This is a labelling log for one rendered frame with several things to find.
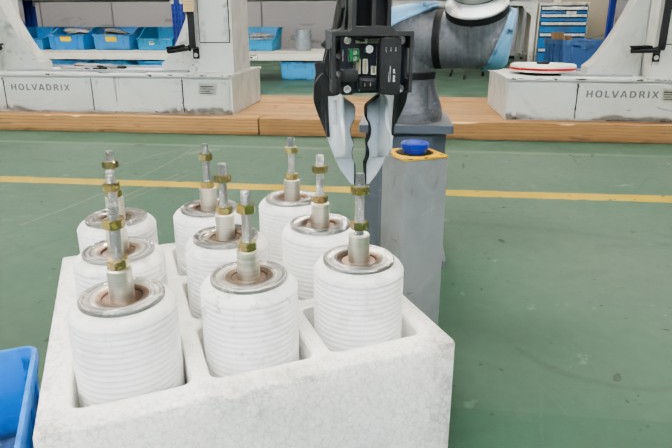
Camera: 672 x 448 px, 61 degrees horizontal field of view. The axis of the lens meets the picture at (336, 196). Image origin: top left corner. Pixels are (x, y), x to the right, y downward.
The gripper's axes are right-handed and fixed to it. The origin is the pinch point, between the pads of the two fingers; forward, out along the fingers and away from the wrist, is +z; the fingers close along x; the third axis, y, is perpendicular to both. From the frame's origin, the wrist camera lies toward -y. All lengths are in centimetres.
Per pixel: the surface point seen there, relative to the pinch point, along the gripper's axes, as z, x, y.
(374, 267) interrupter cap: 9.4, 1.2, 3.7
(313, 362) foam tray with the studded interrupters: 16.7, -5.5, 8.8
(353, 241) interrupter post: 7.2, -0.8, 1.9
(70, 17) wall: -22, -322, -933
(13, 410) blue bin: 31, -41, -6
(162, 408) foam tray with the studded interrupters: 16.8, -18.8, 14.0
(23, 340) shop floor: 35, -50, -30
